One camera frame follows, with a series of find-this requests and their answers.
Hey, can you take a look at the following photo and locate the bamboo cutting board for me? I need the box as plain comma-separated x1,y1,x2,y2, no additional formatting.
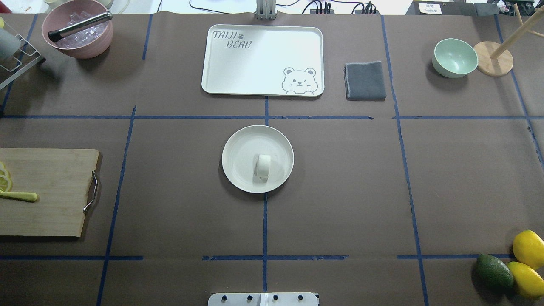
0,148,99,238

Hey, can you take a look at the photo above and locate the mint green bowl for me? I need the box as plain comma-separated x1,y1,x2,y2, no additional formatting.
432,38,478,78

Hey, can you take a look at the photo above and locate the wooden mug stand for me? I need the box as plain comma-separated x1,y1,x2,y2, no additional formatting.
473,7,544,77

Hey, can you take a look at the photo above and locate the grey cup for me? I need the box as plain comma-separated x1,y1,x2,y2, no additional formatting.
0,28,21,60

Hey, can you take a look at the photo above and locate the lemon slice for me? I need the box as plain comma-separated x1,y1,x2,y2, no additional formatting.
0,175,12,192
0,162,10,177

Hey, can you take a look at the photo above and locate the white wire cup rack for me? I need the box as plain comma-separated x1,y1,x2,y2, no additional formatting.
0,18,46,90

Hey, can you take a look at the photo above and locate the pink bowl with ice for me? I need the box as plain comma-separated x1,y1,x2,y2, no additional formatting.
42,0,114,59

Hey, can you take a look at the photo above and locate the green avocado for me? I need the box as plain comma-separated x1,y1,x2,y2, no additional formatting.
475,254,514,293

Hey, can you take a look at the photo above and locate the cream round plate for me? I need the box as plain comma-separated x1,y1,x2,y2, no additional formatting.
221,125,294,193

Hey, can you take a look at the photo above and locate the grey folded cloth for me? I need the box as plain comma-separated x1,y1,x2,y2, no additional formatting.
344,61,387,101

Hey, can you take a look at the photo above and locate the white mounting post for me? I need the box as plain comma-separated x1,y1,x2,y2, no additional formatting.
207,292,320,306

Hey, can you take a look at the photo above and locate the yellow plastic knife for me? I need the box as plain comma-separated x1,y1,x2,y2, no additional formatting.
0,191,38,203

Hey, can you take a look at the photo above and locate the black remote box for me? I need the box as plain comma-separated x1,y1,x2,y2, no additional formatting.
406,0,476,16

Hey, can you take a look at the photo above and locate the white bear tray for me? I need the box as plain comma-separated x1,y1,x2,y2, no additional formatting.
201,24,325,97

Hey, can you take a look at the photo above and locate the aluminium frame post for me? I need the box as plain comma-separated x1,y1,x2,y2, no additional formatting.
255,0,277,20

